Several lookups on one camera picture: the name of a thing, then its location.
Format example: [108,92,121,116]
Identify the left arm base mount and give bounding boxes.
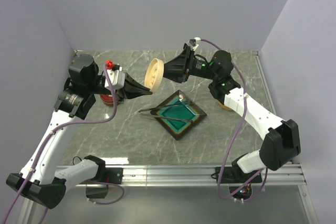
[85,167,123,200]

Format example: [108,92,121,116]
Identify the aluminium mounting rail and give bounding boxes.
[57,163,308,188]

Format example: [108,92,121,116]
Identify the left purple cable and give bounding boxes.
[2,62,125,224]

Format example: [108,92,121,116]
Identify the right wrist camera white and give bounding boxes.
[187,37,201,51]

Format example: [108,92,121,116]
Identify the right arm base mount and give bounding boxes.
[220,167,266,202]

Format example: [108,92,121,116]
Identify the cream round lid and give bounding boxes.
[144,58,164,93]

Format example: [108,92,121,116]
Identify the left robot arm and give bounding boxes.
[6,54,152,209]

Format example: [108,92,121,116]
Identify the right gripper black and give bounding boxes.
[160,46,218,84]

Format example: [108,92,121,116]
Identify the metal tongs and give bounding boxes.
[138,100,197,123]

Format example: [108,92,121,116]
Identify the cream white bowl container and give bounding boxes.
[218,101,232,111]

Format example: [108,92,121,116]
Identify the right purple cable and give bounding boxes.
[201,39,269,200]

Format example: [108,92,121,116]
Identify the purple cable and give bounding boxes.
[2,62,125,224]
[201,39,269,200]

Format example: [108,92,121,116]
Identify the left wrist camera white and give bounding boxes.
[104,60,122,90]

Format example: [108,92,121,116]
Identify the red round lid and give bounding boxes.
[99,94,114,107]

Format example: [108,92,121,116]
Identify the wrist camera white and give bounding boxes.
[104,60,122,90]
[187,37,201,51]

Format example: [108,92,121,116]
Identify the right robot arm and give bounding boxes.
[163,45,301,182]

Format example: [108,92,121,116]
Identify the teal square plate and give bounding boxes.
[150,90,207,141]

